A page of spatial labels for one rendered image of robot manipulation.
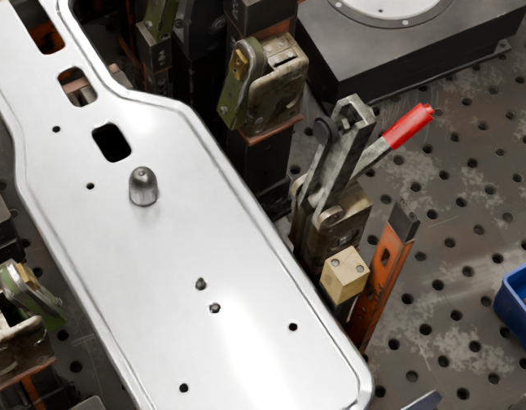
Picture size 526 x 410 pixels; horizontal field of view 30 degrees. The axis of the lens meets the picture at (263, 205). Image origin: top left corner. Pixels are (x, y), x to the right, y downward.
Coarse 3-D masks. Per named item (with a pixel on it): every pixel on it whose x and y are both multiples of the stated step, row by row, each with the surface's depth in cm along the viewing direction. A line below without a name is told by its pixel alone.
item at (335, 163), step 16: (352, 96) 91; (336, 112) 91; (352, 112) 91; (368, 112) 90; (320, 128) 89; (336, 128) 89; (352, 128) 92; (368, 128) 90; (320, 144) 96; (336, 144) 95; (352, 144) 91; (320, 160) 97; (336, 160) 96; (352, 160) 94; (320, 176) 100; (336, 176) 95; (304, 192) 102; (336, 192) 99; (320, 208) 101
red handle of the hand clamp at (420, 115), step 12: (420, 108) 98; (408, 120) 99; (420, 120) 99; (384, 132) 100; (396, 132) 99; (408, 132) 99; (372, 144) 101; (384, 144) 100; (396, 144) 100; (372, 156) 100; (360, 168) 101; (312, 192) 103; (312, 204) 102
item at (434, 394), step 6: (432, 390) 65; (426, 396) 65; (432, 396) 67; (438, 396) 68; (414, 402) 65; (420, 402) 66; (426, 402) 67; (432, 402) 69; (438, 402) 71; (402, 408) 64; (408, 408) 65; (414, 408) 67; (420, 408) 68; (426, 408) 70; (432, 408) 72
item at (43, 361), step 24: (0, 312) 97; (0, 336) 96; (24, 336) 98; (48, 336) 102; (0, 360) 101; (24, 360) 103; (48, 360) 107; (0, 384) 105; (24, 384) 109; (48, 384) 114; (0, 408) 117; (24, 408) 116; (48, 408) 119
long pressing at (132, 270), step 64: (64, 0) 120; (0, 64) 116; (64, 64) 116; (64, 128) 112; (128, 128) 113; (192, 128) 113; (64, 192) 108; (128, 192) 109; (192, 192) 109; (64, 256) 105; (128, 256) 105; (192, 256) 106; (256, 256) 106; (128, 320) 102; (192, 320) 102; (256, 320) 103; (320, 320) 103; (128, 384) 99; (192, 384) 99; (256, 384) 100; (320, 384) 100
